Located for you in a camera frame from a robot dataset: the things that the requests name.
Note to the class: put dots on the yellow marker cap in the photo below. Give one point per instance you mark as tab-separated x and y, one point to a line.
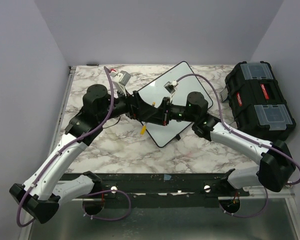
143	130

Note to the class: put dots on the black mounting rail base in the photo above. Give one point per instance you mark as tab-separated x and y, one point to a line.
162	190

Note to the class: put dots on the white tablet whiteboard black frame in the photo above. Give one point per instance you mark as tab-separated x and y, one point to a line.
150	83

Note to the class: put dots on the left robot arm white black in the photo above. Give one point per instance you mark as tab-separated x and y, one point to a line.
40	195

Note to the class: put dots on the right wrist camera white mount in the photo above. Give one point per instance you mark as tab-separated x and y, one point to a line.
171	87

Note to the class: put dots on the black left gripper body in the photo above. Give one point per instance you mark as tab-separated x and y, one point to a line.
134	110

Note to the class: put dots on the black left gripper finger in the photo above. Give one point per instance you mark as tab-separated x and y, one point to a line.
142	106
141	117

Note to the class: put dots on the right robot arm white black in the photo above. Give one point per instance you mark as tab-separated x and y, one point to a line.
273	161

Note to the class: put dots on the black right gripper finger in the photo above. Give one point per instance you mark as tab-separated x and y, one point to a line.
159	111
157	119

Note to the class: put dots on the black toolbox clear lids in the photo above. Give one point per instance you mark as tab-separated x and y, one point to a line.
257	103

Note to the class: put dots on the aluminium frame extrusion left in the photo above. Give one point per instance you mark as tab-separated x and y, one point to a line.
25	231

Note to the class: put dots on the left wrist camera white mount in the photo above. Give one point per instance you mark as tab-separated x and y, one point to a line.
120	80

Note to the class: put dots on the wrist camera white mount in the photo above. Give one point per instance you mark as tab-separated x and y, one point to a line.
120	80
171	87

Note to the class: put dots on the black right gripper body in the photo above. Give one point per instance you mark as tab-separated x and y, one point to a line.
169	108

